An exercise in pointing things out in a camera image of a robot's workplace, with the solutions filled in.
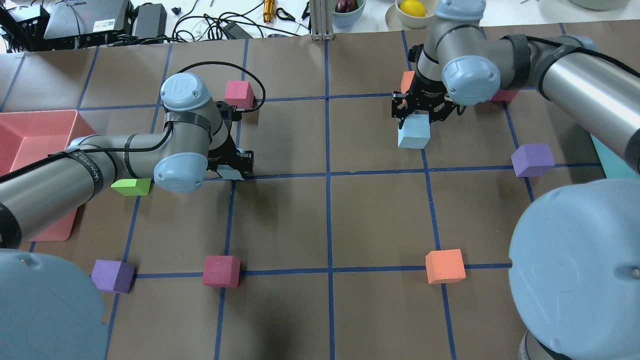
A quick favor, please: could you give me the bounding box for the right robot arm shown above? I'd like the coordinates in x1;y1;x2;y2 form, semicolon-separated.
391;0;639;360

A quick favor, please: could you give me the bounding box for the orange block, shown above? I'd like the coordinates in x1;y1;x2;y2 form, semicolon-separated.
400;70;415;95
425;249;467;285

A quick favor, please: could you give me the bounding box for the black arm cable, right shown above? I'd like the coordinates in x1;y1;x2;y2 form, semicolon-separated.
505;34;640;81

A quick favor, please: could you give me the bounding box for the pink block, far left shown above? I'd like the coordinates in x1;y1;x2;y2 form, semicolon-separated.
224;80;255;110

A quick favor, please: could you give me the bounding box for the white bowl with lemon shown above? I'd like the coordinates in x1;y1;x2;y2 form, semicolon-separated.
385;0;438;31

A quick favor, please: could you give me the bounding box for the pink block, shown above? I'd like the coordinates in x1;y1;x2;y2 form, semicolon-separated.
224;80;255;110
202;255;242;289
489;89;521;103

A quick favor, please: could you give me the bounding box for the teal plastic tray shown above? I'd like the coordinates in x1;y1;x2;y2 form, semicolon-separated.
590;134;640;180

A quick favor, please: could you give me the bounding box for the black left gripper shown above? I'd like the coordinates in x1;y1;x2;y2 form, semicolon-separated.
206;100;255;176

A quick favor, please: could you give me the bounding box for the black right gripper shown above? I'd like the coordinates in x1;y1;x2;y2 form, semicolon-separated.
391;71;463;130

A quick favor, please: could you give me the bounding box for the black power adapter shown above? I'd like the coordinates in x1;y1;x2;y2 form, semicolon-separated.
131;3;167;39

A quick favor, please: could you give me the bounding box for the orange block, far right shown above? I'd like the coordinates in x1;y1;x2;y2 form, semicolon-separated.
400;70;415;95

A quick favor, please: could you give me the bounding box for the orange block, near right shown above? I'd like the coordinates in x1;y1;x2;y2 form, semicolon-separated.
425;249;467;285

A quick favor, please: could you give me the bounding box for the purple block, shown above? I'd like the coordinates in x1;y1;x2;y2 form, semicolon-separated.
90;259;136;294
510;143;556;178

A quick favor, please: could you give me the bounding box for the green foam block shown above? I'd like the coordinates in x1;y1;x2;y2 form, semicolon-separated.
110;178;152;197

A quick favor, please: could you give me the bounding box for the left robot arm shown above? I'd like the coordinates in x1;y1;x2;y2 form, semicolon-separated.
0;70;255;360

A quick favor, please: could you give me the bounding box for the purple block, left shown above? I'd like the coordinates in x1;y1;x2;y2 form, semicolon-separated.
90;259;136;294

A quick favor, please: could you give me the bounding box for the purple block, right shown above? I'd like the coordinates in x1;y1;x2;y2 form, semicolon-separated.
510;143;556;178

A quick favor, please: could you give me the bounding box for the black arm cable, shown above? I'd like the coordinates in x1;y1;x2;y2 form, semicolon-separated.
505;34;640;81
0;61;266;176

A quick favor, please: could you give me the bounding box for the pink block, far right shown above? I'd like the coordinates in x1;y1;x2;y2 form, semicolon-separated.
489;89;521;103

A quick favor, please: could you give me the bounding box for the aluminium frame post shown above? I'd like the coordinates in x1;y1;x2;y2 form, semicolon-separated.
309;0;335;41

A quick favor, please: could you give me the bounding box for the light blue block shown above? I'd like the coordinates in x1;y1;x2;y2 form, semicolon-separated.
215;148;246;181
397;114;431;150

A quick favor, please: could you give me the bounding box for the pink plastic tray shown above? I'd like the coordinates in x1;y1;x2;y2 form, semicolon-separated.
1;110;109;249

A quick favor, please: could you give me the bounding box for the blue bowl with fruit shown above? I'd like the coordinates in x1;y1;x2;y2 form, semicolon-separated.
331;0;366;28

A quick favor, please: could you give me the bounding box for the orange screwdriver handle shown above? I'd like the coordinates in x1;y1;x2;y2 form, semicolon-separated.
262;0;276;24

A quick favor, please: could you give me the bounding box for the pink block, near left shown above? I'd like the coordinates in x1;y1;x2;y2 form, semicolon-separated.
202;255;242;289

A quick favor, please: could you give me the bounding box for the black arm cable, left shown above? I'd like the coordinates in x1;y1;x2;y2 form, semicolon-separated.
0;61;266;176

